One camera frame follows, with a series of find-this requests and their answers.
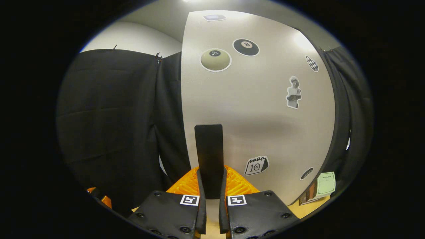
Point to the grey cabinet door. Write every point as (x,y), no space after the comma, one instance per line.
(259,126)

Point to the brown book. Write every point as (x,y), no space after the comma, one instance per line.
(310,194)

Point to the black backdrop cloth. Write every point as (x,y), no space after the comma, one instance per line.
(106,116)

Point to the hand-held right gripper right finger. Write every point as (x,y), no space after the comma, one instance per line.
(223,219)

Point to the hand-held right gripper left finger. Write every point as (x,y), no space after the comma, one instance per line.
(202,219)

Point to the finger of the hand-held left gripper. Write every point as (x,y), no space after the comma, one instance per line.
(91,190)
(106,201)

